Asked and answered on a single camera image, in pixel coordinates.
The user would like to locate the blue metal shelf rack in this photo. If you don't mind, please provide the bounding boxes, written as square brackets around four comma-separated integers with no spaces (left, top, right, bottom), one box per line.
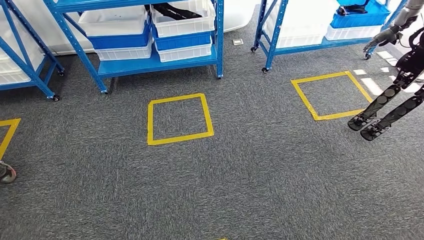
[0,0,65,103]
[250,0,408,74]
[43,0,225,95]

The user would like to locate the large white plastic crate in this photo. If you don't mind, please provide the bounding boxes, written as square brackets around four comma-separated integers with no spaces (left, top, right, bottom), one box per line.
[264,31,329,50]
[266,0,340,37]
[0,19,46,85]

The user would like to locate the black humanoid robot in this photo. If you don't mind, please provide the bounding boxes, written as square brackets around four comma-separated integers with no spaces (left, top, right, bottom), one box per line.
[347,0,424,142]

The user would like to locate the white car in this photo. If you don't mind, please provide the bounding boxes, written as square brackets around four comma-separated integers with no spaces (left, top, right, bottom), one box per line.
[14,0,266,56]

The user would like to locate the black parts in bin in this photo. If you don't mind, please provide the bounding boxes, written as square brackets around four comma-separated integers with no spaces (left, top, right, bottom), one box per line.
[337,4,369,17]
[153,2,203,21]

